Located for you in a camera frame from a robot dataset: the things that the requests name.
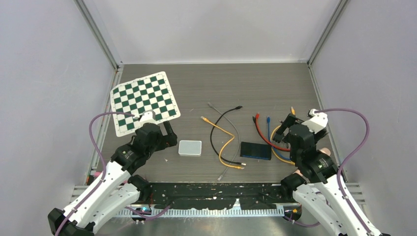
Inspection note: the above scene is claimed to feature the blue ethernet cable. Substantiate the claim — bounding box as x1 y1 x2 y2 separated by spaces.
266 116 294 162

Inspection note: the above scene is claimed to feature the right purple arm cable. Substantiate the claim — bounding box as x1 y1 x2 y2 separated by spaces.
283 108 375 236

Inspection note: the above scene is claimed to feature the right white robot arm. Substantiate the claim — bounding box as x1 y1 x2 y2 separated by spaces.
273 109 383 236

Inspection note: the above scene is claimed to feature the slotted cable duct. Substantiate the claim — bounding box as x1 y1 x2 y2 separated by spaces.
114 207 286 218

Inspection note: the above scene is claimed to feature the green white chessboard mat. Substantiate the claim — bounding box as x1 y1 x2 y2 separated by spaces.
110 71 180 124

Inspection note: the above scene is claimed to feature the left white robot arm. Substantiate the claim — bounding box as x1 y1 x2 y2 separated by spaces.
48 111 178 236

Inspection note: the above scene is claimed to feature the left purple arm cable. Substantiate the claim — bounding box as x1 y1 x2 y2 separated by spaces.
54 112 172 236

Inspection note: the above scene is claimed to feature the grey thin cable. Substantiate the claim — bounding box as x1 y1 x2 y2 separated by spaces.
207 102 242 181

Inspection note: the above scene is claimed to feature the yellow ethernet cable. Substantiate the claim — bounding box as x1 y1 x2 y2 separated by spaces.
270 106 297 165

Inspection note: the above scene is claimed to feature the beige cylinder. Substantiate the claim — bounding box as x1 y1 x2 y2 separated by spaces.
294 147 331 177

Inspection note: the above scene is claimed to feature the black cable to router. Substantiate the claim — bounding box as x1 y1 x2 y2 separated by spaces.
210 105 247 167

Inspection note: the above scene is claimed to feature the black network switch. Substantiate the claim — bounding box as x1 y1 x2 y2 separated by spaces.
240 142 271 160

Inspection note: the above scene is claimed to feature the white router box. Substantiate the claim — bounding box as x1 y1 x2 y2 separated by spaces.
178 140 202 156

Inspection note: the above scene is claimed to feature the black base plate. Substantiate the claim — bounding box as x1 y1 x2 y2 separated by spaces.
134 182 295 210

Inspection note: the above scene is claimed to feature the red ethernet cable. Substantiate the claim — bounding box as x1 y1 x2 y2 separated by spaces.
255 113 291 152

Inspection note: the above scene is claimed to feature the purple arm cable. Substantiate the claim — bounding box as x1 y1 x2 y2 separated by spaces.
54 112 172 236
283 108 375 236

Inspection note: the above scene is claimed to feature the yellow cable to router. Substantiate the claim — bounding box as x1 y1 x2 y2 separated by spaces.
200 116 245 170

